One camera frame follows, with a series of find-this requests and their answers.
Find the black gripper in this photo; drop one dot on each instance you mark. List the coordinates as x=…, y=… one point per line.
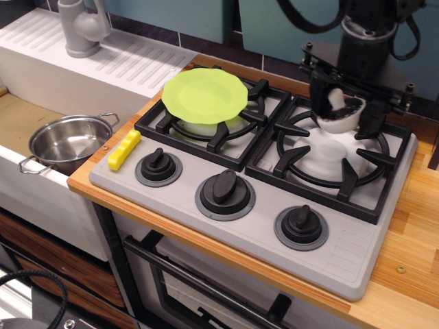
x=355, y=70

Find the white brown toy mushroom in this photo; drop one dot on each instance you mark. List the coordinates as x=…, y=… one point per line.
x=344, y=114

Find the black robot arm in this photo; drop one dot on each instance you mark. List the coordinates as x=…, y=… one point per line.
x=373, y=34

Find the lime green plastic plate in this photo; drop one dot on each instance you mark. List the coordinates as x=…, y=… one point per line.
x=205, y=96

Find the yellow toy fry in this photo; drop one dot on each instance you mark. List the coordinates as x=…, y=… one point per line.
x=119, y=155

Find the stainless steel pot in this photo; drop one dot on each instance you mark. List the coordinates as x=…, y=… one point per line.
x=65, y=144

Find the white toy sink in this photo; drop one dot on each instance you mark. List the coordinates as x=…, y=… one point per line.
x=40, y=82

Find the white right burner cap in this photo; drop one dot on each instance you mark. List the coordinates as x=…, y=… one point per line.
x=324, y=160

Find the white burner cap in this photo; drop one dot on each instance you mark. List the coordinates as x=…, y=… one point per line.
x=237, y=127
x=324, y=160

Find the black right burner grate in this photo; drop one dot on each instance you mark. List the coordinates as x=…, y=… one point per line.
x=371, y=197

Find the black burner grate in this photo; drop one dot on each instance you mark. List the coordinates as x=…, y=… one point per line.
x=265, y=103
x=371, y=197

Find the white left burner cap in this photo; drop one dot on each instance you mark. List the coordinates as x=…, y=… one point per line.
x=237, y=127

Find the black left burner grate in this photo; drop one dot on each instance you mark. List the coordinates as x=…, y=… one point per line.
x=265, y=103

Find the black right stove knob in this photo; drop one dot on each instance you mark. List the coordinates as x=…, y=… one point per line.
x=301, y=228

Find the black stove knob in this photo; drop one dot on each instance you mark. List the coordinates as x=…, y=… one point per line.
x=225, y=197
x=301, y=228
x=158, y=169

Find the grey toy stove top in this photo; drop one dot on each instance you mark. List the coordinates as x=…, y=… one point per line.
x=343, y=265

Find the black middle stove knob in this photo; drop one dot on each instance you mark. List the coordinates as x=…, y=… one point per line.
x=225, y=197

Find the black left stove knob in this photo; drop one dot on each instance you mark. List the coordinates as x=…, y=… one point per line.
x=158, y=169

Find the toy oven door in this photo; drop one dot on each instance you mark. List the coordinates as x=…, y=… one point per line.
x=189, y=289

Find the grey toy faucet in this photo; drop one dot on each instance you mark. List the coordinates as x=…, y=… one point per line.
x=82, y=30

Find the wooden drawer front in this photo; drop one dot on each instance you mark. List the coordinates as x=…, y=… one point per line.
x=85, y=270

